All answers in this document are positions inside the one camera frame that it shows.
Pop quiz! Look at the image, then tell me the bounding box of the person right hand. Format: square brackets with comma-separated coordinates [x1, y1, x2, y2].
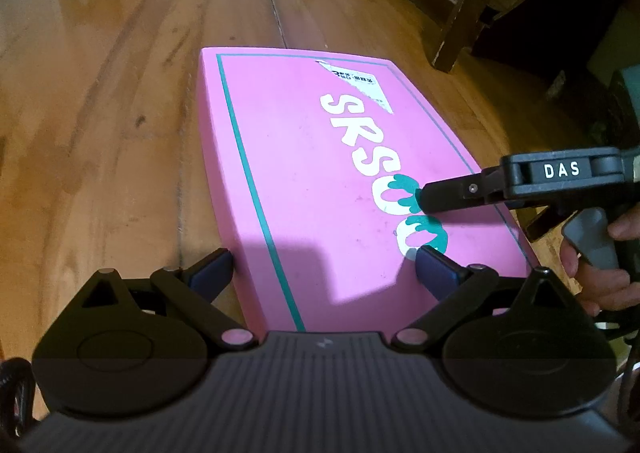
[558, 204, 640, 318]

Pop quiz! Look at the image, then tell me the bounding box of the pink SRSOO box lid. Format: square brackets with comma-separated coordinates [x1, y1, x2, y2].
[198, 47, 537, 335]

